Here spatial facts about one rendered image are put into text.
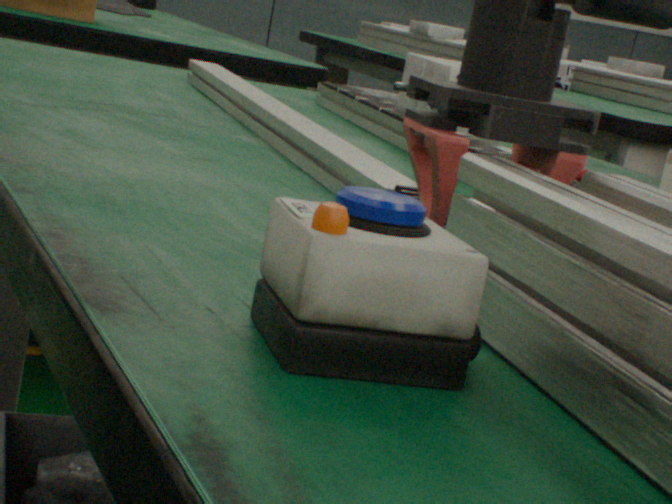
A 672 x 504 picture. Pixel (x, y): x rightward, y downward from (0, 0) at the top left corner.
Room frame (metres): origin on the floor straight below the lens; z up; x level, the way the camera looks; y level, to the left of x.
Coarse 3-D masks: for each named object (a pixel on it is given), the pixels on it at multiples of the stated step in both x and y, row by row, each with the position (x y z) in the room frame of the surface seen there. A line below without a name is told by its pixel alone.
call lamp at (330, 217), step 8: (320, 208) 0.51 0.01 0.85; (328, 208) 0.50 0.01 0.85; (336, 208) 0.50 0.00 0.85; (344, 208) 0.51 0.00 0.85; (320, 216) 0.50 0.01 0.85; (328, 216) 0.50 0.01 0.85; (336, 216) 0.50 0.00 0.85; (344, 216) 0.50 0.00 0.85; (312, 224) 0.51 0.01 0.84; (320, 224) 0.50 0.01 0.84; (328, 224) 0.50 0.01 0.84; (336, 224) 0.50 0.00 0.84; (344, 224) 0.50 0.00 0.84; (328, 232) 0.50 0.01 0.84; (336, 232) 0.50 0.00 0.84; (344, 232) 0.50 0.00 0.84
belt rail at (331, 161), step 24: (192, 72) 1.80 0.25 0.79; (216, 72) 1.65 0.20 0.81; (216, 96) 1.56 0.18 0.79; (240, 96) 1.43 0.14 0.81; (264, 96) 1.44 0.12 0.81; (240, 120) 1.40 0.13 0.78; (264, 120) 1.29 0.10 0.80; (288, 120) 1.22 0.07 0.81; (288, 144) 1.19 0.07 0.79; (312, 144) 1.10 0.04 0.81; (336, 144) 1.10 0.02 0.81; (312, 168) 1.08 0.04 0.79; (336, 168) 1.01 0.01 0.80; (360, 168) 0.97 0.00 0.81; (384, 168) 0.99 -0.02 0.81; (336, 192) 1.00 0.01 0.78
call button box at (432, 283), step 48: (288, 240) 0.53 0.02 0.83; (336, 240) 0.50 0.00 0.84; (384, 240) 0.51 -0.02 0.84; (432, 240) 0.53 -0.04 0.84; (288, 288) 0.51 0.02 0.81; (336, 288) 0.50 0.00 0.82; (384, 288) 0.51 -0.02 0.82; (432, 288) 0.51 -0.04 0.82; (480, 288) 0.52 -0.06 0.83; (288, 336) 0.50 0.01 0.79; (336, 336) 0.50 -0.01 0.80; (384, 336) 0.51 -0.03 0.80; (432, 336) 0.52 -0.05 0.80; (480, 336) 0.56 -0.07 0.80; (432, 384) 0.52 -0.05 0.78
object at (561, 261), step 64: (512, 192) 0.61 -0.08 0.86; (576, 192) 0.59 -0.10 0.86; (640, 192) 0.65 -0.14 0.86; (512, 256) 0.60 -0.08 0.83; (576, 256) 0.56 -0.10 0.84; (640, 256) 0.49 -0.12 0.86; (512, 320) 0.58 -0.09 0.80; (576, 320) 0.55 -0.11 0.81; (640, 320) 0.48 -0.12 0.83; (576, 384) 0.51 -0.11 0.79; (640, 384) 0.47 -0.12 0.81; (640, 448) 0.46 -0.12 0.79
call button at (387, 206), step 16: (352, 192) 0.54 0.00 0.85; (368, 192) 0.54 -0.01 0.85; (384, 192) 0.55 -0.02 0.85; (352, 208) 0.53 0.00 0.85; (368, 208) 0.53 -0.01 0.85; (384, 208) 0.53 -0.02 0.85; (400, 208) 0.53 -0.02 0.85; (416, 208) 0.54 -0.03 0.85; (400, 224) 0.53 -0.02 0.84; (416, 224) 0.53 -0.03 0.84
